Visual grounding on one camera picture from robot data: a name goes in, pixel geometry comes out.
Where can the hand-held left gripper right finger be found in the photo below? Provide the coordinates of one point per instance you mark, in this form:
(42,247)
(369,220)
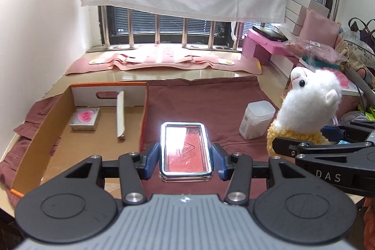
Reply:
(219,162)

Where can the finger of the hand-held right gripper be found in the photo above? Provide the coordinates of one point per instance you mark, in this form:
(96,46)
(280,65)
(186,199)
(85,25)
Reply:
(331,132)
(282,144)

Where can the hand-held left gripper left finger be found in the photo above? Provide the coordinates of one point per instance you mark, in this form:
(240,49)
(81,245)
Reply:
(151,162)

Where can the clear plastic container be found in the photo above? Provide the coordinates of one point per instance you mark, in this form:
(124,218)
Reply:
(255,121)

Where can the silver-framed red compact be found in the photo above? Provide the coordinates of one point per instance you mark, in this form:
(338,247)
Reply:
(184,147)

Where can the white and yellow alpaca plush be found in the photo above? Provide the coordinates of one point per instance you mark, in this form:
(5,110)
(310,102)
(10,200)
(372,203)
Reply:
(304,100)

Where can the cardboard box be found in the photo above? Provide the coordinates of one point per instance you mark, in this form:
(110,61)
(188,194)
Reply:
(88,147)

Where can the silver box with pink heart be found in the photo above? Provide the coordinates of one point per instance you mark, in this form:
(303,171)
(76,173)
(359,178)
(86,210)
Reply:
(85,118)

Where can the neon yellow fabric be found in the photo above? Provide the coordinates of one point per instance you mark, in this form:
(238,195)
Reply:
(369,113)

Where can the grey foam tube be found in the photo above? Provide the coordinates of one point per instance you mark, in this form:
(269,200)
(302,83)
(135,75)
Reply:
(359,83)

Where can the maroon cloth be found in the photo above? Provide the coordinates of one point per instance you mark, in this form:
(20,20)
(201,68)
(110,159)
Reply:
(199,103)

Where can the pink storage box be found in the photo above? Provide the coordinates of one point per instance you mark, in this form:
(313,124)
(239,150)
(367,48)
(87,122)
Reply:
(279,74)

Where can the patterned tote bag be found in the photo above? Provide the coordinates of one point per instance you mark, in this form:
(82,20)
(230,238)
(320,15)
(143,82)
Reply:
(357,53)

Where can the plastic bag of pink clothing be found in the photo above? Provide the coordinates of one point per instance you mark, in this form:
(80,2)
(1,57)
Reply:
(310,50)

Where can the pink box stand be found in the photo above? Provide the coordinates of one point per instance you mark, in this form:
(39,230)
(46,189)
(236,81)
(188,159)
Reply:
(263,46)

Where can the pink striped garment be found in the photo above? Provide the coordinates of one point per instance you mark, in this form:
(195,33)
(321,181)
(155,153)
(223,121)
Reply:
(164,58)

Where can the black handbag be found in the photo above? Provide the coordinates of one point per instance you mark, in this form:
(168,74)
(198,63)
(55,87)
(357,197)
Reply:
(364,30)

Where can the flat black box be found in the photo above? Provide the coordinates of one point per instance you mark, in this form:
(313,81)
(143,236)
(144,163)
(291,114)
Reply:
(269,33)

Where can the pink mat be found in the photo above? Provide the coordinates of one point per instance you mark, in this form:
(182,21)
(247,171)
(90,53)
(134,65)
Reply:
(79,67)

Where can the stack of white boxes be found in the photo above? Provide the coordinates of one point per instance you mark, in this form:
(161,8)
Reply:
(294,15)

